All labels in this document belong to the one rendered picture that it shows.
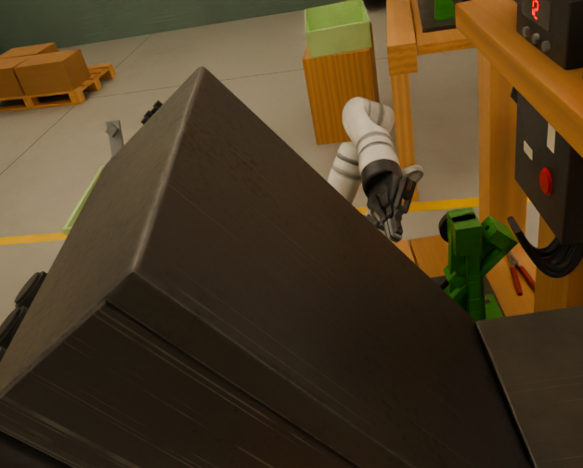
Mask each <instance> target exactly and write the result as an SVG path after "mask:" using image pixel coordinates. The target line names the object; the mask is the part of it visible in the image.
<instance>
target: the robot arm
mask: <svg viewBox="0 0 583 468"><path fill-rule="evenodd" d="M342 117H343V127H344V129H345V131H346V133H347V135H349V137H350V139H351V140H352V142H344V143H342V144H341V146H340V147H339V149H338V151H337V155H336V157H335V159H334V162H333V165H332V167H331V169H330V174H329V177H328V181H327V182H329V183H330V184H331V185H332V186H333V187H334V188H335V189H336V190H337V191H338V192H339V193H340V194H341V195H343V196H344V197H345V198H346V199H347V200H348V201H349V202H350V203H351V204H352V203H353V201H354V198H355V196H356V193H357V191H358V189H359V186H360V184H361V182H362V188H363V190H364V193H365V194H366V196H367V198H368V202H367V207H368V208H369V209H368V210H367V213H366V215H364V216H365V217H366V218H367V219H368V220H369V221H370V222H371V223H372V224H373V225H374V226H375V227H376V228H378V229H380V230H382V231H384V232H385V236H386V237H387V238H388V239H389V240H390V241H393V242H399V241H400V240H401V239H403V236H402V234H403V228H402V225H401V220H402V215H403V214H406V213H407V212H408V209H409V206H410V203H411V200H412V197H413V193H414V190H415V188H416V184H417V183H418V182H419V181H420V180H421V179H422V177H423V175H424V173H423V170H422V167H421V166H419V165H411V166H409V167H406V168H400V164H399V160H398V158H397V156H396V153H395V149H394V145H393V141H392V139H391V136H390V134H389V133H390V132H391V130H392V128H393V125H394V122H395V115H394V112H393V110H392V109H391V108H390V107H389V106H386V105H384V104H381V103H378V102H375V101H372V100H369V99H366V98H363V97H353V98H351V99H350V100H348V101H347V103H346V104H345V106H344V108H343V116H342ZM402 198H403V199H404V200H405V201H404V205H402ZM374 212H375V213H376V214H377V215H378V216H379V218H380V221H378V220H377V218H376V216H375V214H374Z"/></svg>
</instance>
